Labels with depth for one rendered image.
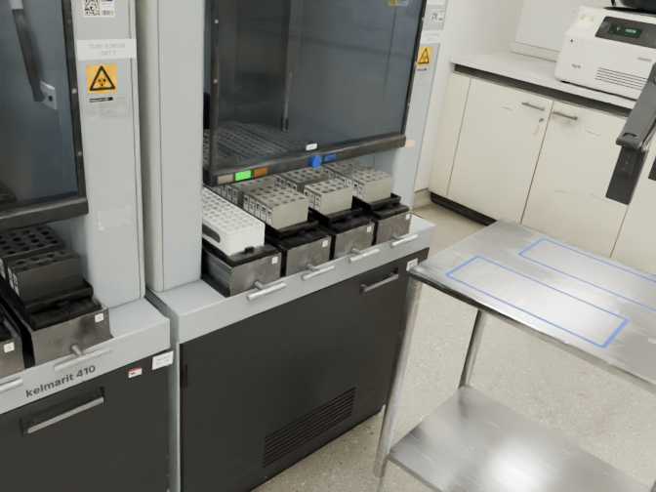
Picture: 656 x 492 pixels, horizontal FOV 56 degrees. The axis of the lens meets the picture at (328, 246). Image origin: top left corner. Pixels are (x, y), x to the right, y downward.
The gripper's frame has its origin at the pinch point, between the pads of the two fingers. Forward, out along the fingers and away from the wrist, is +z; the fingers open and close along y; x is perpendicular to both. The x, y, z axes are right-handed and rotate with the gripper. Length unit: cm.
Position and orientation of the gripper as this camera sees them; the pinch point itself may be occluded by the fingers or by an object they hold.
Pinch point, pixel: (641, 183)
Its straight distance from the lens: 90.6
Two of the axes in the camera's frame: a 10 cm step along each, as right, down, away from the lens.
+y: 7.3, -2.4, 6.4
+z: -1.0, 8.9, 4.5
